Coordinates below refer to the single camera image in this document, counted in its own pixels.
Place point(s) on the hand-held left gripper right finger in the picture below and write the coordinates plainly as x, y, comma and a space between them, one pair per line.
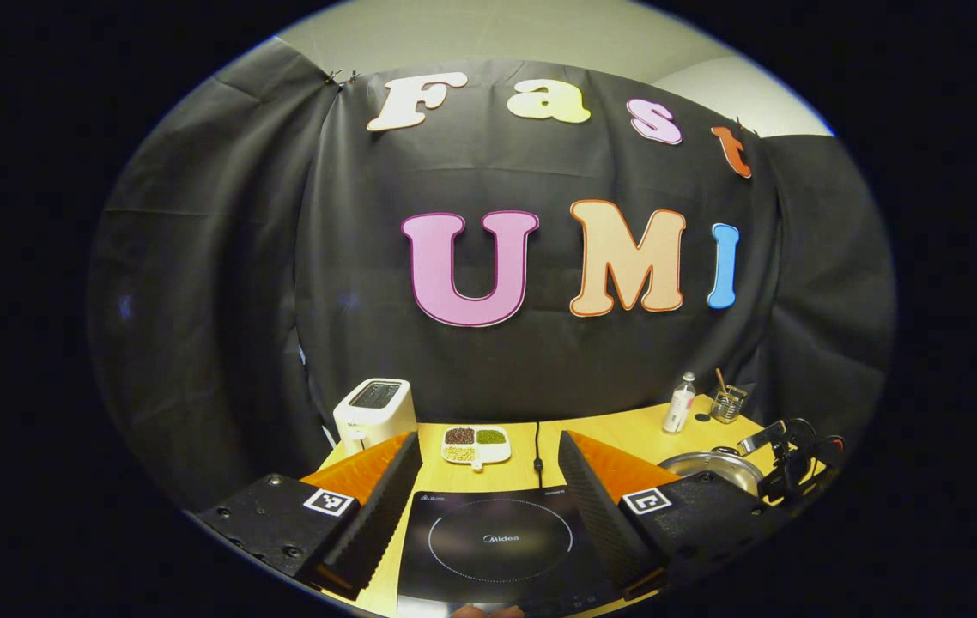
600, 519

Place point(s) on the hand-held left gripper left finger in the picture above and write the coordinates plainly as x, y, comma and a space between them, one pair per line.
381, 519

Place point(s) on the stainless steel pot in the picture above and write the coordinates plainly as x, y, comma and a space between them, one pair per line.
707, 468

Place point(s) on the black induction cooktop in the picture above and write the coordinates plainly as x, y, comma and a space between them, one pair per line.
497, 541

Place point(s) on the glass cup with stick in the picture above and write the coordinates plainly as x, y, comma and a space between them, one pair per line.
727, 405

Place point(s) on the white toaster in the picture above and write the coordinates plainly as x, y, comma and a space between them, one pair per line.
373, 412

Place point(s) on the white divided bean dish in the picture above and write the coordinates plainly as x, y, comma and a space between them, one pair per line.
476, 445

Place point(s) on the clear plastic bottle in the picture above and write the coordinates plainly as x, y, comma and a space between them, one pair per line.
678, 408

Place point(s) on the black backdrop cloth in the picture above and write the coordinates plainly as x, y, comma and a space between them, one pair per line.
239, 300

